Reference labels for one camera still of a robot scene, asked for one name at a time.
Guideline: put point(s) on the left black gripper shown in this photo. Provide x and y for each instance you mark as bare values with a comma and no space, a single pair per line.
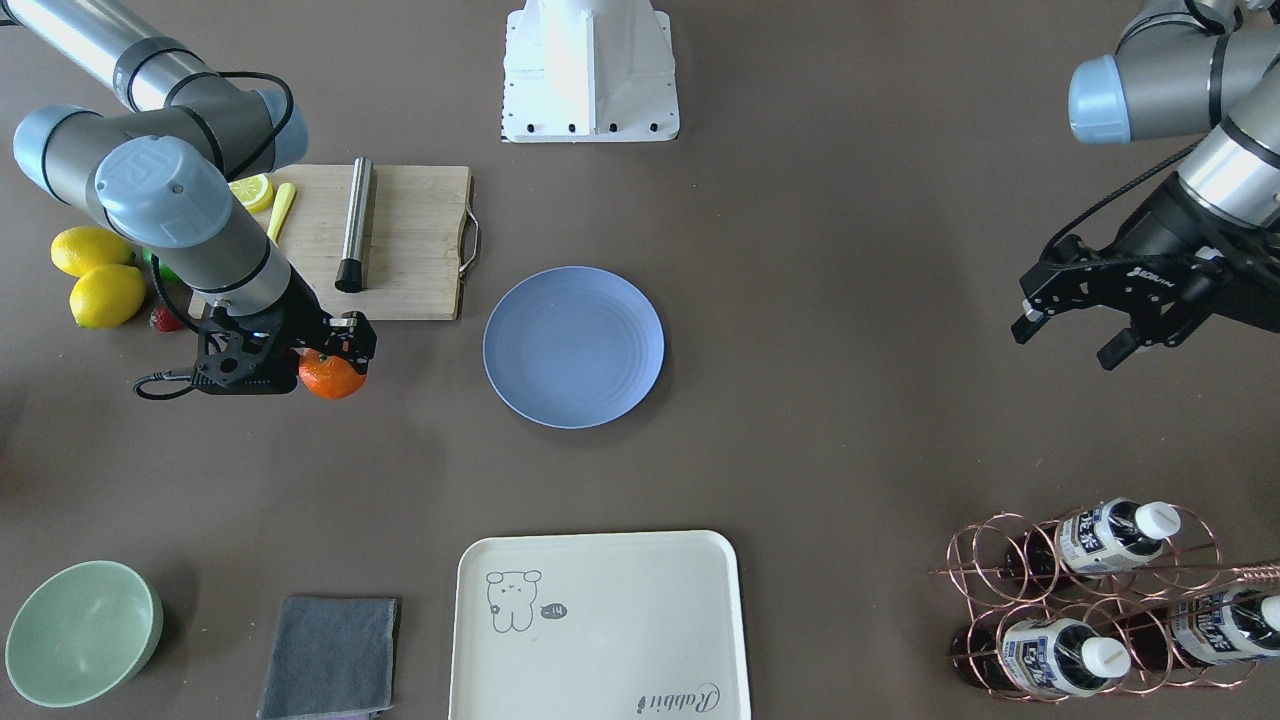
1168,227

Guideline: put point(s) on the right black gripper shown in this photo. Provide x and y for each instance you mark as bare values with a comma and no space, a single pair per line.
303,310

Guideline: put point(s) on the orange fruit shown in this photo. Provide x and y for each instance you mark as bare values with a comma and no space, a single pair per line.
328,376

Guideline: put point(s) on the blue plate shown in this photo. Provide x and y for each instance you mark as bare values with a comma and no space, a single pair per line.
573,347

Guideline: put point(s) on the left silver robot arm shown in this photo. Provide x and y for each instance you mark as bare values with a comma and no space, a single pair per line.
1192,68

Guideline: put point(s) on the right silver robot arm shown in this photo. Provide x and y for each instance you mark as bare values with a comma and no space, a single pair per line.
160,175

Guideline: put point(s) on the steel cylinder muddler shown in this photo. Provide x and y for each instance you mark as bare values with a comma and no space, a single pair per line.
351,273

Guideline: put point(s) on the wooden cutting board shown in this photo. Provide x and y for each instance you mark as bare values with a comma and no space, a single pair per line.
414,250

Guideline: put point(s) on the yellow plastic knife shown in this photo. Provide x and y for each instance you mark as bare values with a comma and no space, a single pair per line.
281,206

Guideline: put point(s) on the lemon slice upper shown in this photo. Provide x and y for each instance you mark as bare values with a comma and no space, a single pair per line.
256,193

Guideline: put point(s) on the red strawberry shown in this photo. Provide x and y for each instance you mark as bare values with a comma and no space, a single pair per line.
163,320

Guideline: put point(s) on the green lime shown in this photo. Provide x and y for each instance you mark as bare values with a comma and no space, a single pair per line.
162,270

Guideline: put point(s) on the yellow lemon outer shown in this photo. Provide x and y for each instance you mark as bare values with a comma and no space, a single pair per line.
107,296

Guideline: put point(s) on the yellow lemon near board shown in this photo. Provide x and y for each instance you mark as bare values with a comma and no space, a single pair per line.
79,250

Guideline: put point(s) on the grey folded cloth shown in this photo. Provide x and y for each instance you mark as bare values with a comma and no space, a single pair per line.
332,658

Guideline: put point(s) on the dark bottle white cap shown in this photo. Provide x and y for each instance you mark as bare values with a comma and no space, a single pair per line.
1040,659

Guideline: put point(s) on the mint green bowl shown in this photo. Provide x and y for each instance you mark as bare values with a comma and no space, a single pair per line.
83,632

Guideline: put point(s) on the cream rabbit tray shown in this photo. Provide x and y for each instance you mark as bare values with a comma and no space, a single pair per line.
640,625

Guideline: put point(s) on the copper wire bottle rack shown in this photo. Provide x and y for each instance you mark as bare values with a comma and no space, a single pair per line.
1192,563

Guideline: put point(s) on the white pedestal column base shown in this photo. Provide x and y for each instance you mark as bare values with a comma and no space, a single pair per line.
589,72

